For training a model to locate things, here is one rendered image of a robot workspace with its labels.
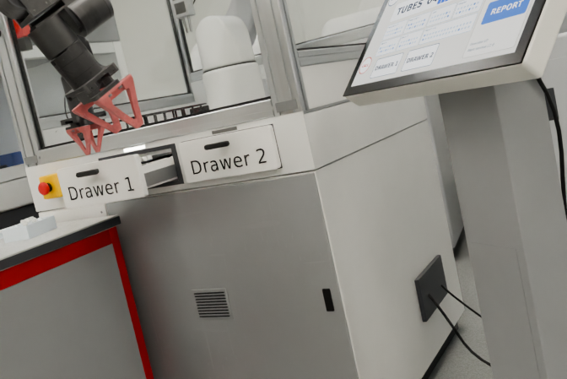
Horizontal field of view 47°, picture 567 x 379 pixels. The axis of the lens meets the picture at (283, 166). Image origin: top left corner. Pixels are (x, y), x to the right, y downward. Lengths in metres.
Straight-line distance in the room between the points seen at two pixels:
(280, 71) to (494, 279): 0.68
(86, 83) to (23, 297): 0.84
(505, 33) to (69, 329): 1.30
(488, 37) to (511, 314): 0.55
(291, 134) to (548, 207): 0.63
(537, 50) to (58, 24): 0.71
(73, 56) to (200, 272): 0.97
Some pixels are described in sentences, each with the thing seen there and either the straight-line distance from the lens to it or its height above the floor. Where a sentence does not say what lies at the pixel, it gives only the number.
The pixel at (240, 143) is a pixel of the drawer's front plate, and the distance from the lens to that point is 1.66.
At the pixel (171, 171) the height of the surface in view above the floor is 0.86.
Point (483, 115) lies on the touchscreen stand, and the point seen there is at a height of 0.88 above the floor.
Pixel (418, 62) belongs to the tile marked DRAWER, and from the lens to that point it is 1.25.
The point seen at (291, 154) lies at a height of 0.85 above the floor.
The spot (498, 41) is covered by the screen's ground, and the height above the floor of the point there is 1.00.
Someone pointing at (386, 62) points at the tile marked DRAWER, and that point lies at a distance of 1.36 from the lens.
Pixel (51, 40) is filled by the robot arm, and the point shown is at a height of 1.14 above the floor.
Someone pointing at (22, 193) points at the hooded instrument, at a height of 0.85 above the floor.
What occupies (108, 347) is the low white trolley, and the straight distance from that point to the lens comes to 1.95.
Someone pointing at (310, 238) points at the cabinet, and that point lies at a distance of 1.65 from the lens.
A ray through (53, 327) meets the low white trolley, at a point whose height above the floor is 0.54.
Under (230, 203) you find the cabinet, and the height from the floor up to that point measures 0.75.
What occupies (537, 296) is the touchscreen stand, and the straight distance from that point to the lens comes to 1.32.
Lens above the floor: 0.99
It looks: 6 degrees down
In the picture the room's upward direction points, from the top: 12 degrees counter-clockwise
